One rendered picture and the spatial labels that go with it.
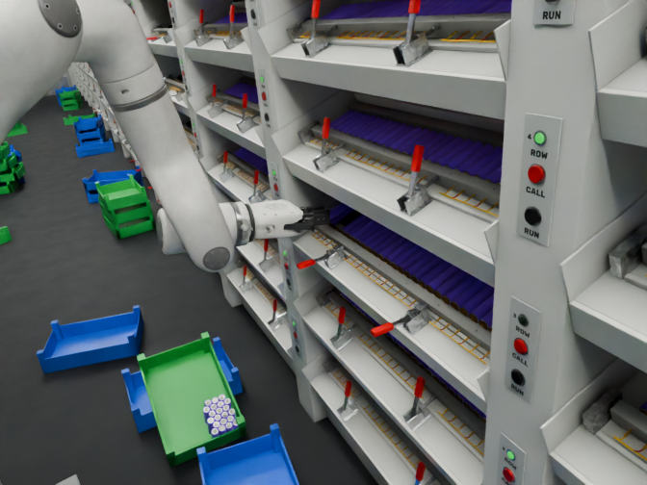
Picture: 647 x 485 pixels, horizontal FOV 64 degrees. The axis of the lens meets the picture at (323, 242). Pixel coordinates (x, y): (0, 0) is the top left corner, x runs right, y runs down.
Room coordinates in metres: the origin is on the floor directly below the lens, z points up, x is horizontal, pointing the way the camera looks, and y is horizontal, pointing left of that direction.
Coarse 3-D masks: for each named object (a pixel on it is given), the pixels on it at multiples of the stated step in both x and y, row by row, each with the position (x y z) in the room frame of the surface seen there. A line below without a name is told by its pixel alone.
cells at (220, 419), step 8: (208, 400) 1.06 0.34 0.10; (216, 400) 1.06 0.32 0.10; (224, 400) 1.06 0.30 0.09; (208, 408) 1.04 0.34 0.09; (216, 408) 1.04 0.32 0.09; (224, 408) 1.04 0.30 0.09; (208, 416) 1.04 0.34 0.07; (216, 416) 1.02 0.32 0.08; (224, 416) 1.02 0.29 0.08; (232, 416) 1.02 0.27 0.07; (208, 424) 1.01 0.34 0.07; (216, 424) 1.00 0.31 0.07; (224, 424) 1.00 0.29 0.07; (232, 424) 1.00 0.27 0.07; (216, 432) 0.98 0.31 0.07; (224, 432) 0.99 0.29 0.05
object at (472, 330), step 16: (336, 240) 0.95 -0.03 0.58; (368, 256) 0.85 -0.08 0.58; (384, 272) 0.79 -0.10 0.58; (400, 272) 0.77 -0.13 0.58; (384, 288) 0.77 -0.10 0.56; (400, 288) 0.76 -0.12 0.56; (416, 288) 0.72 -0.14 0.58; (432, 304) 0.67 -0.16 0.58; (448, 320) 0.64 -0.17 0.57; (464, 320) 0.62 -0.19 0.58; (448, 336) 0.62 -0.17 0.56; (480, 336) 0.58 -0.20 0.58
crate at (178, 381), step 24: (144, 360) 1.16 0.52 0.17; (168, 360) 1.22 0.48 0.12; (192, 360) 1.23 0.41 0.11; (216, 360) 1.19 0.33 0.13; (144, 384) 1.11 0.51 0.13; (168, 384) 1.15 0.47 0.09; (192, 384) 1.16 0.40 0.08; (216, 384) 1.16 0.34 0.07; (168, 408) 1.09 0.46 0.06; (192, 408) 1.09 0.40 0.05; (168, 432) 1.03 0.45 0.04; (192, 432) 1.03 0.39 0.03; (240, 432) 1.01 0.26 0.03; (168, 456) 0.92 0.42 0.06; (192, 456) 0.96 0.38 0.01
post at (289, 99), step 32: (288, 0) 1.07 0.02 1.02; (256, 32) 1.10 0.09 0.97; (256, 64) 1.12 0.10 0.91; (288, 96) 1.06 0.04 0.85; (320, 96) 1.09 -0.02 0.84; (352, 96) 1.13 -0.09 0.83; (288, 192) 1.05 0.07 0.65; (320, 192) 1.08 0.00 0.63; (320, 352) 1.07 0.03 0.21; (320, 416) 1.06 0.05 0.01
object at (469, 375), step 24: (312, 240) 1.02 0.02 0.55; (360, 288) 0.81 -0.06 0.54; (384, 312) 0.73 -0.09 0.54; (408, 336) 0.66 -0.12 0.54; (432, 336) 0.64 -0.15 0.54; (456, 336) 0.62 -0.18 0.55; (432, 360) 0.60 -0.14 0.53; (456, 360) 0.58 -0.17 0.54; (456, 384) 0.56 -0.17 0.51; (480, 384) 0.50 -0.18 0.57; (480, 408) 0.53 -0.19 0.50
